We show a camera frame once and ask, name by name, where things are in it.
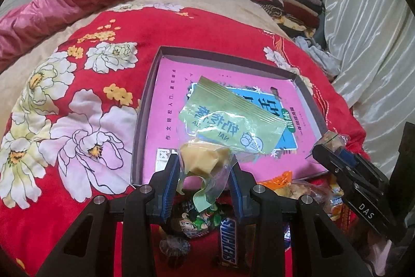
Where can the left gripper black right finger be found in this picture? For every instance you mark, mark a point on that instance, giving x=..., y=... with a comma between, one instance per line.
x=318, y=246

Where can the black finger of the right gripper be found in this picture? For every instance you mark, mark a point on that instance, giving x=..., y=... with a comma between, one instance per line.
x=340, y=166
x=351, y=159

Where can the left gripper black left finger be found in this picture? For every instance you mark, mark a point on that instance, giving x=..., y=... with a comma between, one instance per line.
x=88, y=246

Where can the round cake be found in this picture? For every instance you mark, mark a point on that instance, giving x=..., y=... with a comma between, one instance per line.
x=334, y=141

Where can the green milk candy packet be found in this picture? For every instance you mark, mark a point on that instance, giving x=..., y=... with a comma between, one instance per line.
x=220, y=128

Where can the dark chocolate cake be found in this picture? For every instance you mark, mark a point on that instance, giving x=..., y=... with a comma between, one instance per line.
x=174, y=247

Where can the orange bread snack packet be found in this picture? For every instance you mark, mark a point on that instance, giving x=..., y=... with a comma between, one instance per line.
x=284, y=186

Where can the blue Oreo packet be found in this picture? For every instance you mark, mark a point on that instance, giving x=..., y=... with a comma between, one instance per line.
x=287, y=237

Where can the green cartoon snack packet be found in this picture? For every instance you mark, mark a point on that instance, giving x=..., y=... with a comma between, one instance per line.
x=188, y=221

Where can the Snickers bar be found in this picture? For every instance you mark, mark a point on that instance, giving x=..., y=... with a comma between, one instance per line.
x=236, y=245

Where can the red floral blanket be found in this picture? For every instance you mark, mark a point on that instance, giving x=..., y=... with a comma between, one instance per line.
x=70, y=135

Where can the grey crumpled clothes pile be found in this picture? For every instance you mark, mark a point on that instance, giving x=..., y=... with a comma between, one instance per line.
x=329, y=64

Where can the grey shallow box tray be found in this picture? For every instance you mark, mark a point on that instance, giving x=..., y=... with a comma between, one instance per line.
x=171, y=79

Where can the white satin curtain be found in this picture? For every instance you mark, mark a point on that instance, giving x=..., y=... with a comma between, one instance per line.
x=374, y=39

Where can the beige bed sheet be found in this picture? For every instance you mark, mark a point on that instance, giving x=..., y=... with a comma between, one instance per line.
x=14, y=77

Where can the pink satin quilt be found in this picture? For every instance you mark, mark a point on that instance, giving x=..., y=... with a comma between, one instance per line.
x=24, y=27

